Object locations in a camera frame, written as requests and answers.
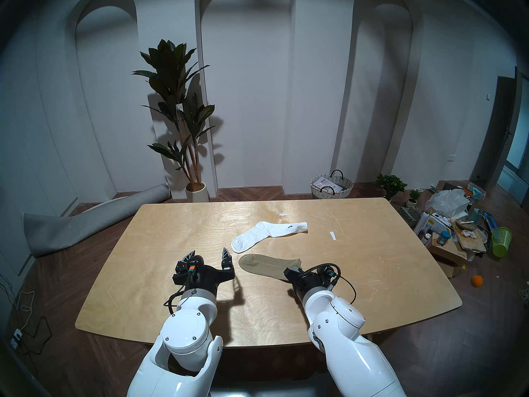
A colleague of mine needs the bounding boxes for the white plant pot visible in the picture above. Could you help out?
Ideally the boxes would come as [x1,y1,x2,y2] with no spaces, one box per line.
[185,181,210,203]

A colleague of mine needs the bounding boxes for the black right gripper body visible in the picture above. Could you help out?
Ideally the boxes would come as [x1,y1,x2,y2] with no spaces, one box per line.
[289,265,342,294]

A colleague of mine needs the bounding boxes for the green plastic basket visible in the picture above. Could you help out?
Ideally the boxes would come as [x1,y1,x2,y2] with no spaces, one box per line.
[491,227,512,258]

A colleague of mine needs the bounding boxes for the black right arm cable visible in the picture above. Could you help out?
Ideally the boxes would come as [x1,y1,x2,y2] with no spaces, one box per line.
[300,263,357,305]

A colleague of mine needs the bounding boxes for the white sock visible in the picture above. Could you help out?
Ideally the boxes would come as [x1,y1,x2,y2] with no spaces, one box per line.
[231,221,308,254]

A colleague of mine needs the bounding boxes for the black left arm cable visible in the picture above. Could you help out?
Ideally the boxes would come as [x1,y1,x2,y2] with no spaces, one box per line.
[164,285,186,314]

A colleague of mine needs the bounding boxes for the olive ribbed sock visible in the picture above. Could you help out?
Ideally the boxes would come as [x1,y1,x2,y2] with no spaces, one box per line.
[238,254,302,282]

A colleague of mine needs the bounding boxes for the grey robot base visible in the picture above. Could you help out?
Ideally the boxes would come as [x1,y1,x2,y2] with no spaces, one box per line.
[207,378,335,397]

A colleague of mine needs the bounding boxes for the white printed carton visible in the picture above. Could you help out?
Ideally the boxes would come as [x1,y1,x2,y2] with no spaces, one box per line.
[426,214,453,235]

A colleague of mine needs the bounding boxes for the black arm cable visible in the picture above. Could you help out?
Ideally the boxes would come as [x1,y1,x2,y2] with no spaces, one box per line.
[164,285,186,314]
[300,263,357,305]

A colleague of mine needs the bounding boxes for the tall green leafy plant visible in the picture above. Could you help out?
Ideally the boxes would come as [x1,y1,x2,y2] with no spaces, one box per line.
[132,39,216,185]

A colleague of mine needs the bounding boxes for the wooden cutting board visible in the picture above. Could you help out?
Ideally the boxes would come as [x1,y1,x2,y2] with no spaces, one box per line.
[453,220,487,253]

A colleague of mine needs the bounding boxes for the small bushy potted plant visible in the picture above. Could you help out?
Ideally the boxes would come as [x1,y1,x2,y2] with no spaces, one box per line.
[375,173,407,202]

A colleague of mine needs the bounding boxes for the rolled grey carpet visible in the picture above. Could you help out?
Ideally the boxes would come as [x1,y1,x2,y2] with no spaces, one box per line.
[23,183,171,258]

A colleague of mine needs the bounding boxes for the wicker basket with handles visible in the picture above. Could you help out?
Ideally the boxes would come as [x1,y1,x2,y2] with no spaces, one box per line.
[310,169,354,199]

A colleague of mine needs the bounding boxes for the dark door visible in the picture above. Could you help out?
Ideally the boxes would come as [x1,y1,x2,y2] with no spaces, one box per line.
[471,76,517,184]

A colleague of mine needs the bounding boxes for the wire dish rack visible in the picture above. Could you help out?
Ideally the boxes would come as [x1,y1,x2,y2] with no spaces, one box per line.
[399,206,423,229]

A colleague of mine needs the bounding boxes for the white plastic bag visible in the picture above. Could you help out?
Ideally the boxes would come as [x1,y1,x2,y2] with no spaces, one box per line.
[425,189,470,219]

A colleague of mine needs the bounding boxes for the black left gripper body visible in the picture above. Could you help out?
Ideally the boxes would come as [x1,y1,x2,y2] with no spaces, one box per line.
[173,256,236,295]

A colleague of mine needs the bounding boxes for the brown cardboard box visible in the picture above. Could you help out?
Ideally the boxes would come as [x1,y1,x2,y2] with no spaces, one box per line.
[428,235,467,279]

